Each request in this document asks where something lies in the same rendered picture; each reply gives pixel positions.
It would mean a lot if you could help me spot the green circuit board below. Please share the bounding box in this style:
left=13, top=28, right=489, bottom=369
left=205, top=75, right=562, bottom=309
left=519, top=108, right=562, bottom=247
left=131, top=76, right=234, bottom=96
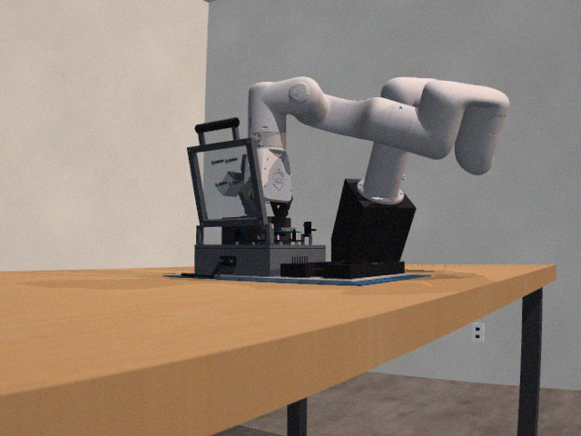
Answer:
left=241, top=227, right=301, bottom=233

